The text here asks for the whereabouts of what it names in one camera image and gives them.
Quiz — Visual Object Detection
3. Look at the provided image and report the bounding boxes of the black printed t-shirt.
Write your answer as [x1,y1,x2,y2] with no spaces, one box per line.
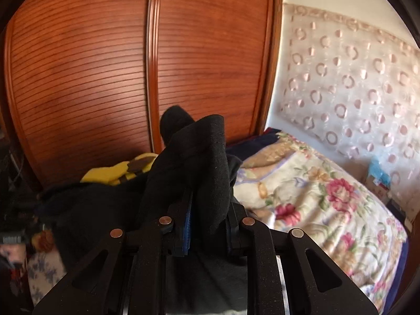
[35,106,247,314]

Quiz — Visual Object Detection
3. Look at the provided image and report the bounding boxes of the blue item on box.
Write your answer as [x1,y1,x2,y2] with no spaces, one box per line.
[367,157,391,189]

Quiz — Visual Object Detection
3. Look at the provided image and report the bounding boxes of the yellow plush toy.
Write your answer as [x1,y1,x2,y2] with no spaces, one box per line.
[80,153,158,186]

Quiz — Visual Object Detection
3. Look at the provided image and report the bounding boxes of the wooden slatted wardrobe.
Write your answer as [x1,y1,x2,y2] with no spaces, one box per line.
[1,0,282,188]

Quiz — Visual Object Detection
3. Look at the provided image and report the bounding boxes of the blue floral white sheet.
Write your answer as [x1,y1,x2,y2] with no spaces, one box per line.
[27,250,66,306]

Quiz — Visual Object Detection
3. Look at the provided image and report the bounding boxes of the person left hand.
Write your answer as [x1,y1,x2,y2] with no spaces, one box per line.
[1,243,26,269]

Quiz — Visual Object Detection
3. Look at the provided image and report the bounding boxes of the sheer circle-pattern curtain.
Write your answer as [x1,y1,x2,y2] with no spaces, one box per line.
[277,2,420,191]

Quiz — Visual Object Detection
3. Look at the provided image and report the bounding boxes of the navy blue bed cover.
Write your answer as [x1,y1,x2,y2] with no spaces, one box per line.
[226,128,280,161]

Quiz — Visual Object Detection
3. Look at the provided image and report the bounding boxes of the floral bed blanket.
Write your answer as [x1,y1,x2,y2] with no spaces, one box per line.
[234,132,408,314]

